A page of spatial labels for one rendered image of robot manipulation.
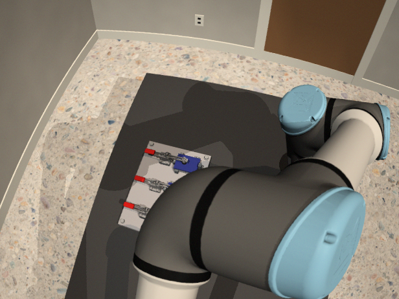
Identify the red-handled toggle clamp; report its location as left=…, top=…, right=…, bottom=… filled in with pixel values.
left=123, top=202, right=150, bottom=219

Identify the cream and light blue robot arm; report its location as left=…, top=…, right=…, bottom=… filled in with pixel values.
left=133, top=85, right=391, bottom=299

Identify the toggle clamp with red handle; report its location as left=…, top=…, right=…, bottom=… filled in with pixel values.
left=144, top=148, right=188, bottom=166
left=134, top=175, right=170, bottom=193

